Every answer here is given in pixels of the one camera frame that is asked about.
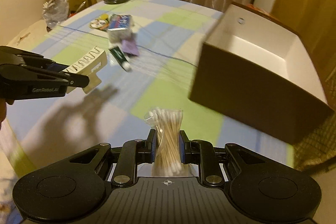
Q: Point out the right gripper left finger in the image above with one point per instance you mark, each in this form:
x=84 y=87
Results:
x=130 y=155

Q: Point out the red instant noodle bowl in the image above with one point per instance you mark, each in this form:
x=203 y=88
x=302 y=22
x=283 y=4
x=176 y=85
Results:
x=254 y=8

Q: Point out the dark green small tube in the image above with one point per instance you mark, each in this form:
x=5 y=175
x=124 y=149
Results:
x=117 y=53

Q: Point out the crumpled silver plastic bag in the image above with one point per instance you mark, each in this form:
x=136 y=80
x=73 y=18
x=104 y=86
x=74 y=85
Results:
x=55 y=12

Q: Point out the brown cardboard storage box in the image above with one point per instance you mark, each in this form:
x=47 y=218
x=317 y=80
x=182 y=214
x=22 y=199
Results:
x=256 y=70

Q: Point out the purple cream tube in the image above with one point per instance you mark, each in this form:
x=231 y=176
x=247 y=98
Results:
x=129 y=47

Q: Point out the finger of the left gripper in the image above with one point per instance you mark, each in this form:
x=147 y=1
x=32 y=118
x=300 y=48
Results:
x=76 y=80
x=54 y=66

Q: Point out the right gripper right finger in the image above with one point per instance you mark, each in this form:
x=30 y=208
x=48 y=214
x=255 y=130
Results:
x=202 y=154

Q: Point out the cotton swab bag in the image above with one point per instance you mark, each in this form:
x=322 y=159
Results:
x=167 y=124

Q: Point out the quilted olive chair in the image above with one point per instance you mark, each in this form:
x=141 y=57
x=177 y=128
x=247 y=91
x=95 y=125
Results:
x=318 y=146

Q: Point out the person right hand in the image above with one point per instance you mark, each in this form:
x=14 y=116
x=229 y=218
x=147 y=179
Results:
x=3 y=109

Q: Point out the checkered tablecloth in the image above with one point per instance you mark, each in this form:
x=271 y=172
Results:
x=168 y=34

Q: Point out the white cosmetic tube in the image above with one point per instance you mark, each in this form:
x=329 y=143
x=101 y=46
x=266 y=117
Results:
x=88 y=65

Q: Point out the blue label plastic box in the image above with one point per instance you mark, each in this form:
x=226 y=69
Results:
x=119 y=27

